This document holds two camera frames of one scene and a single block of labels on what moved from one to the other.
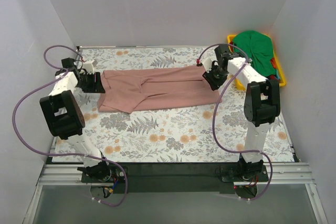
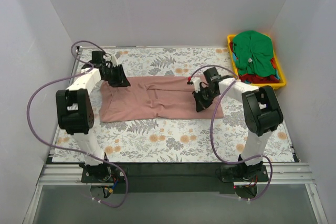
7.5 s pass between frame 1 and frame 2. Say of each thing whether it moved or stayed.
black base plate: stayed
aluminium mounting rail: stayed
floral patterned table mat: stayed
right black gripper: moved
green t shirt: stayed
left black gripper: moved
